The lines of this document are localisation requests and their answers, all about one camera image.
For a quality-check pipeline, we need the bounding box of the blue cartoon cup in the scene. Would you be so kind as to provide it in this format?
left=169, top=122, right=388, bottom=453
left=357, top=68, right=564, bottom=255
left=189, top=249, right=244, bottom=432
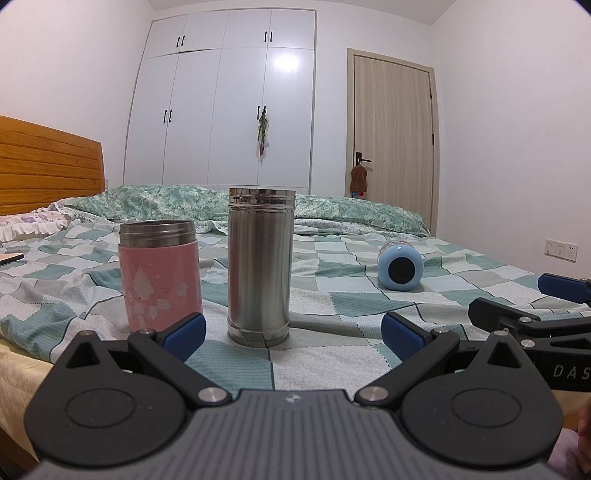
left=377, top=241, right=424, bottom=291

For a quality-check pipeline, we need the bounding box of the pink steel cup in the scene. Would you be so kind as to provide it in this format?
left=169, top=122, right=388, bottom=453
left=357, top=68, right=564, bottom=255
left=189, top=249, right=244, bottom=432
left=118, top=220, right=202, bottom=332

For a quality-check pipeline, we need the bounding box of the silver steel cup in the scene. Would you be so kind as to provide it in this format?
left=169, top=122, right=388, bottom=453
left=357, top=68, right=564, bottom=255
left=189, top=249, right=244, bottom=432
left=228, top=188, right=296, bottom=348

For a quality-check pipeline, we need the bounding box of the person's right hand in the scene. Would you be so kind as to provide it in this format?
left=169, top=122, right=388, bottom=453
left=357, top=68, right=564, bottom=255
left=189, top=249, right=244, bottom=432
left=577, top=399, right=591, bottom=437

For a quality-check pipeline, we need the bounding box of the checkered green bedspread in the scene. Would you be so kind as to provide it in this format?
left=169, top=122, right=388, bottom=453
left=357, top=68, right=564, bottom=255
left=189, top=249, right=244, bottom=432
left=0, top=216, right=591, bottom=402

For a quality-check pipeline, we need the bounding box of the brown plush hanging toy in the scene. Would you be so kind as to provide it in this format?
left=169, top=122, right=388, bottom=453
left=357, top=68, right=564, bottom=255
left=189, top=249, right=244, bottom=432
left=349, top=164, right=368, bottom=198

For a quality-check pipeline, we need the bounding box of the purple floral pillow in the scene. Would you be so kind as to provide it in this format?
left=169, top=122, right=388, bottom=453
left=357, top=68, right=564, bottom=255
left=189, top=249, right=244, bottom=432
left=0, top=208, right=70, bottom=243

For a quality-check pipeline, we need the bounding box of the green floral quilt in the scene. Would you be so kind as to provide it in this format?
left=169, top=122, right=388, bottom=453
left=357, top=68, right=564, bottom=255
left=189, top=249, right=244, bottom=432
left=57, top=185, right=430, bottom=237

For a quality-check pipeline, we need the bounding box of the beige wooden door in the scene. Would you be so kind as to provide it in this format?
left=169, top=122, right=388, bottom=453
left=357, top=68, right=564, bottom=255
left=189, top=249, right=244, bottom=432
left=345, top=49, right=440, bottom=233

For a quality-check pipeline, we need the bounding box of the wooden headboard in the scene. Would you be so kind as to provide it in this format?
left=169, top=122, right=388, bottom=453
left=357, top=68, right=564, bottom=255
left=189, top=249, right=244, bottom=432
left=0, top=116, right=105, bottom=215

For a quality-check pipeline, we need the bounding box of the green hanging ornament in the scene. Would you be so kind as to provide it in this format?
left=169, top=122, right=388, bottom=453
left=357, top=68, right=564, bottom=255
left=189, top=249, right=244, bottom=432
left=256, top=106, right=269, bottom=158

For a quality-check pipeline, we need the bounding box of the white wardrobe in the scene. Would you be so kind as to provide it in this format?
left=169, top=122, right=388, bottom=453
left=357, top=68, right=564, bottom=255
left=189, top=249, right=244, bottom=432
left=123, top=8, right=317, bottom=193

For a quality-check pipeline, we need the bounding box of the white wall socket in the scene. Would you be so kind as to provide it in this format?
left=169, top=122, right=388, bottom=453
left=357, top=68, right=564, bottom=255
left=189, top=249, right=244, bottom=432
left=544, top=239, right=578, bottom=263

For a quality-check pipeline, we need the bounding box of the black door handle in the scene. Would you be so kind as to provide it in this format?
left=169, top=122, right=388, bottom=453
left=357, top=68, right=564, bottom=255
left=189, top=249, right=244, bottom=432
left=356, top=152, right=372, bottom=165

